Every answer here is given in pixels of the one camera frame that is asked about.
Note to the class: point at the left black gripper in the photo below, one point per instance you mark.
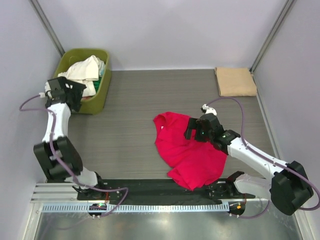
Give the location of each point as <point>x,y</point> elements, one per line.
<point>78,89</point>

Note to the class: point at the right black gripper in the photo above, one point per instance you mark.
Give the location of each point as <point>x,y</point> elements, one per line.
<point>195,124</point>

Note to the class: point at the red t shirt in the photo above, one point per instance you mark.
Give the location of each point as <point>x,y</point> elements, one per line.
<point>193,164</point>

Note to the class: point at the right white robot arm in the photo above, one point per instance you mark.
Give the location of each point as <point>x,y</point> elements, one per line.
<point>286,185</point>

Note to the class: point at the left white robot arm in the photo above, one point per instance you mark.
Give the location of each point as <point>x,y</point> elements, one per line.
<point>56,155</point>

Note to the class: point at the cream white shirt in bin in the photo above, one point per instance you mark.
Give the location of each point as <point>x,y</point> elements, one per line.
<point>85,72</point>

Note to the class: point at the green plastic laundry bin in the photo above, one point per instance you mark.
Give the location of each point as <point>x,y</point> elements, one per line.
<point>94,104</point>

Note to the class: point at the green cloth in bin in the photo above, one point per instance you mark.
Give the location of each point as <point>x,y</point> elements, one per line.
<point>97,83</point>

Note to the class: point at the folded beige t shirt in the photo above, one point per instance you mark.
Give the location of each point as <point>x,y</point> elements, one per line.
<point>235,82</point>

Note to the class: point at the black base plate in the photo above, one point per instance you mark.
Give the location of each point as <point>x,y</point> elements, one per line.
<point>165,192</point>

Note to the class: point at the slotted white cable duct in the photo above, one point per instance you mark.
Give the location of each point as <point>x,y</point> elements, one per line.
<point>90,207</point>

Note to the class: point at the aluminium rail frame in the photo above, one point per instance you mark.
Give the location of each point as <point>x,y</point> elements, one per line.
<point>54,193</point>

